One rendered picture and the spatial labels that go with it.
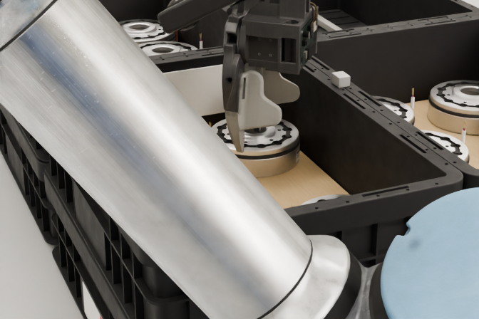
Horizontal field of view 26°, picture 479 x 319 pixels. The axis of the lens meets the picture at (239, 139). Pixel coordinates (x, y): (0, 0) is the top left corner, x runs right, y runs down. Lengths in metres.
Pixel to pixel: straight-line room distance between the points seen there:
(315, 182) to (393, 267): 0.47
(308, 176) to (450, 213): 0.49
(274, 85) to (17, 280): 0.37
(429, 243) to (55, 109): 0.24
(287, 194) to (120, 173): 0.50
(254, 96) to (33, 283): 0.34
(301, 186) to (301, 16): 0.19
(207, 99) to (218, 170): 0.58
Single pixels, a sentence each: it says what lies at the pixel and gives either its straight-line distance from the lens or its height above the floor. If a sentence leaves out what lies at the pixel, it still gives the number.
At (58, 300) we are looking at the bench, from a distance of 1.18.
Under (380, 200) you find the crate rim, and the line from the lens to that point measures 0.88.
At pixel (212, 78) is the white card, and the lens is 1.21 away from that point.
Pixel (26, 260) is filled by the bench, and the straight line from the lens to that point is 1.26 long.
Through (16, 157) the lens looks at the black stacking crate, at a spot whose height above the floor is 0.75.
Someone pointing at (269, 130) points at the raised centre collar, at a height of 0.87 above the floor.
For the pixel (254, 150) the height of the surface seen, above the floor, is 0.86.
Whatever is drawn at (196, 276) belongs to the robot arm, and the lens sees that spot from 0.66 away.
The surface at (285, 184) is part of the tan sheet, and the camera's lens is 1.12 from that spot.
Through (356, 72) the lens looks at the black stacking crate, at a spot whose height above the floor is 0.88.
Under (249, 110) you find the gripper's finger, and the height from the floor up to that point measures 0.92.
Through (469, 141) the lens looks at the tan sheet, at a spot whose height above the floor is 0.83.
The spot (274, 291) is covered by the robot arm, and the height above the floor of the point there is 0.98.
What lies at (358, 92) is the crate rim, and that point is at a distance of 1.10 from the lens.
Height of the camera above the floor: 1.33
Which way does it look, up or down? 24 degrees down
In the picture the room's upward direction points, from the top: straight up
